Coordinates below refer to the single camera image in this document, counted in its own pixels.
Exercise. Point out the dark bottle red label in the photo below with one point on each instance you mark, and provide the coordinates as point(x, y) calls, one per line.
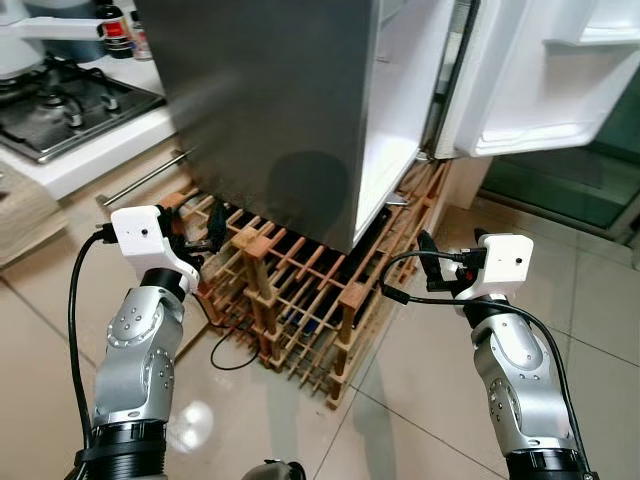
point(114, 28)

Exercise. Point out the white fridge door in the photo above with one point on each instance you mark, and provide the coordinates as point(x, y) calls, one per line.
point(540, 80)

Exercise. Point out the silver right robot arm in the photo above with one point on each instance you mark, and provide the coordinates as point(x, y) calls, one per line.
point(515, 380)

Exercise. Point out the dark robot foot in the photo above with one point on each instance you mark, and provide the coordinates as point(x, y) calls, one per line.
point(272, 470)

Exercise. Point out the grey steel fridge body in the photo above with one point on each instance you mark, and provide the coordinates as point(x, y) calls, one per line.
point(270, 90)

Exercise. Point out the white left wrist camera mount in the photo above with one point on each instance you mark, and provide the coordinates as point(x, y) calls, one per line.
point(140, 235)

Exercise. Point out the wooden wine rack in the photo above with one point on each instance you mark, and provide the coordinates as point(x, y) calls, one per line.
point(300, 290)

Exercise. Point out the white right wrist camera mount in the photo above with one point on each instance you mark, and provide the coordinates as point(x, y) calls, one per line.
point(500, 262)

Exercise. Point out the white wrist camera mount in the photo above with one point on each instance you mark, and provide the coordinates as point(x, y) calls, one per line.
point(140, 235)
point(500, 262)

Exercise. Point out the black gas stove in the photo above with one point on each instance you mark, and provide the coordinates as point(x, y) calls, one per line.
point(60, 115)

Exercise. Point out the white kitchen counter cabinet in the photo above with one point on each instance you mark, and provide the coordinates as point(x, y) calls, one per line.
point(90, 160)

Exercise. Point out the small bottle white label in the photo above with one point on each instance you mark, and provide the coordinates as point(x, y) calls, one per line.
point(141, 40)

